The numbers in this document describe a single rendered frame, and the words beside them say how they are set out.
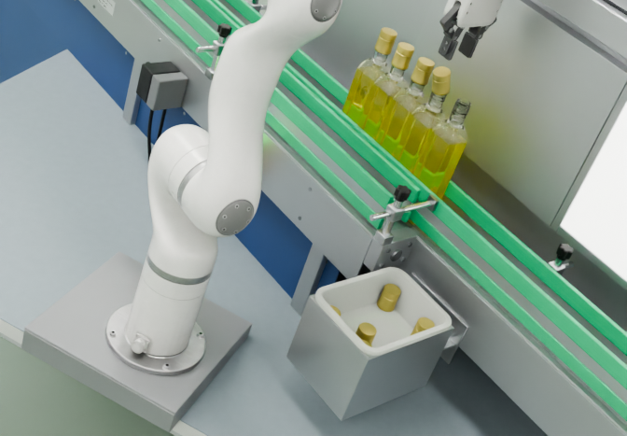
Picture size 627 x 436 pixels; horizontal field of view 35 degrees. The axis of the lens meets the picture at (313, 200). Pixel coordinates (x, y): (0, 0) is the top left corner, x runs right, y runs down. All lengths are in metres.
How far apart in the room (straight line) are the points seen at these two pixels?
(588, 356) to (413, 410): 0.42
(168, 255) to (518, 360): 0.66
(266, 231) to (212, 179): 0.61
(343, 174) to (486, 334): 0.41
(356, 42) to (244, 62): 0.79
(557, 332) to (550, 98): 0.44
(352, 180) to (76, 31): 1.11
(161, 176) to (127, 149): 0.78
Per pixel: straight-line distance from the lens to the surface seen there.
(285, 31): 1.50
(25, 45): 3.09
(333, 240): 2.00
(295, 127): 2.06
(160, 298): 1.78
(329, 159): 2.00
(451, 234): 1.93
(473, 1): 1.82
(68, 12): 2.83
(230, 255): 2.24
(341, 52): 2.36
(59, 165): 2.38
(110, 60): 2.66
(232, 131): 1.60
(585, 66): 1.89
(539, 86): 1.95
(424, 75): 1.96
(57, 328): 1.89
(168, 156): 1.70
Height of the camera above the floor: 2.11
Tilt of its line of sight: 33 degrees down
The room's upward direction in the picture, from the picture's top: 20 degrees clockwise
